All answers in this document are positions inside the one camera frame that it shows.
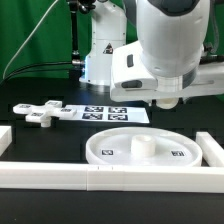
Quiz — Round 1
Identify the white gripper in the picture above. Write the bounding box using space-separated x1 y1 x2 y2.
110 63 224 103

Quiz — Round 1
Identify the white round table top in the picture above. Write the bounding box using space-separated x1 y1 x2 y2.
86 127 202 167

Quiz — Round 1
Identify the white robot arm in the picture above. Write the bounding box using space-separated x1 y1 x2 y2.
80 0 224 107

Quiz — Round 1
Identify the white right fence bar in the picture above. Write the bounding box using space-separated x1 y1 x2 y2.
196 132 224 168

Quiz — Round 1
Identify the white fence bar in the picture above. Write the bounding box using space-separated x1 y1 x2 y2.
0 162 224 193
0 126 12 156
196 132 224 168

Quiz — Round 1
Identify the white marker sheet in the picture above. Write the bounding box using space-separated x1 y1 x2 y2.
65 105 149 124

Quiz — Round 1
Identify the white cross-shaped table base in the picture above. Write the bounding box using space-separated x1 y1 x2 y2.
13 100 76 128

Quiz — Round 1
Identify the white left fence bar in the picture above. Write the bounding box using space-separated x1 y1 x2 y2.
0 126 12 156

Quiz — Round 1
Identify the white front fence bar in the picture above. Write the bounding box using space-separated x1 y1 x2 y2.
0 162 224 193

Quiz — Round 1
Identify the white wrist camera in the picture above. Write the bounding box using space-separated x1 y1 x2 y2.
111 41 158 90

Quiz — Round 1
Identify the black camera stand pole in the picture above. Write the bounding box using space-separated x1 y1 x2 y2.
66 0 82 82

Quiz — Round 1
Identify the black cable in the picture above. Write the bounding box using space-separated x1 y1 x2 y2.
0 60 74 84

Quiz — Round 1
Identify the grey cable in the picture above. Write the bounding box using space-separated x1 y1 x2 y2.
1 0 60 80

